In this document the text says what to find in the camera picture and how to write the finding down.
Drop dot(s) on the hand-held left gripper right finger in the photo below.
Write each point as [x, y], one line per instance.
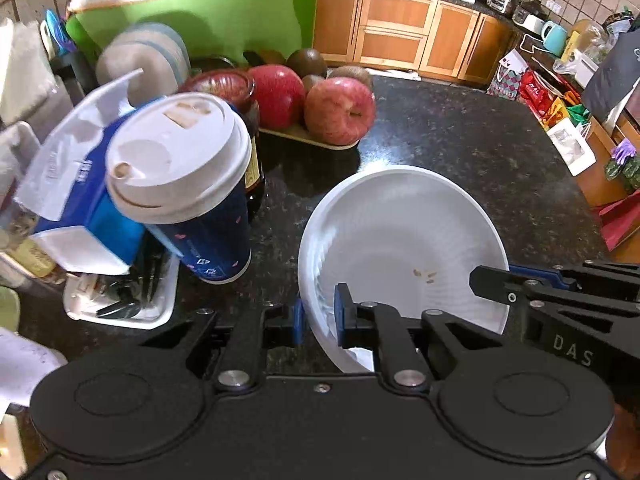
[342, 312]

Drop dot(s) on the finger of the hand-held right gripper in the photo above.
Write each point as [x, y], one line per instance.
[540, 274]
[492, 282]

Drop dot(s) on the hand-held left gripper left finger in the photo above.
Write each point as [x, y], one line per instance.
[298, 321]

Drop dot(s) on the white plastic bowl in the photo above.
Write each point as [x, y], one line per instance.
[400, 230]

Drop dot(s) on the red bag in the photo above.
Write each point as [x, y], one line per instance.
[622, 222]

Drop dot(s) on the white cardboard box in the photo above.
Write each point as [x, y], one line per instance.
[570, 147]

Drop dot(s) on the white takeaway tray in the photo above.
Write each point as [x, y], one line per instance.
[155, 305]

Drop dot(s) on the dark jar red lid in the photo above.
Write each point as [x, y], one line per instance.
[252, 170]

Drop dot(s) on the black plastic cutlery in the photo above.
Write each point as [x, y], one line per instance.
[125, 300]

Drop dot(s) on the wooden fruit tray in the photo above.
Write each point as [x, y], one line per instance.
[300, 137]

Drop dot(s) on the red snack packets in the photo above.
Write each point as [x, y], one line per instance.
[542, 92]

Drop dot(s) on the red apple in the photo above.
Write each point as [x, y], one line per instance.
[337, 110]
[277, 95]

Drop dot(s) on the blue paper cup white lid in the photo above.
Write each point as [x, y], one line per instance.
[175, 155]

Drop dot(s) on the black paper bag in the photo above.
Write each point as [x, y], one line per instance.
[615, 75]

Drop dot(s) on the brown kiwi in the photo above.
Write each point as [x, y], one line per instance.
[312, 82]
[352, 75]
[306, 62]

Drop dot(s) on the teal mug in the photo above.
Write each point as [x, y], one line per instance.
[554, 39]

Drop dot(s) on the glass jar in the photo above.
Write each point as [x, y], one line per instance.
[589, 37]

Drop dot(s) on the blue white tissue pack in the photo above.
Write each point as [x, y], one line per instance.
[75, 195]

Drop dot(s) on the white rice cooker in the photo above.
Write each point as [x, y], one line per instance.
[530, 16]

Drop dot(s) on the wooden base cabinets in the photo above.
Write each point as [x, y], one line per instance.
[395, 30]

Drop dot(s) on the white paper sheet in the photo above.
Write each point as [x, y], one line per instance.
[27, 367]

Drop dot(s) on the green cutting board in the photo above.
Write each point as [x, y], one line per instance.
[225, 15]

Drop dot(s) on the white crumpled plastic bag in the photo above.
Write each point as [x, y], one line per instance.
[25, 70]

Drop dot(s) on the blue plastic utensils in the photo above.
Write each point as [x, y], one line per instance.
[56, 32]

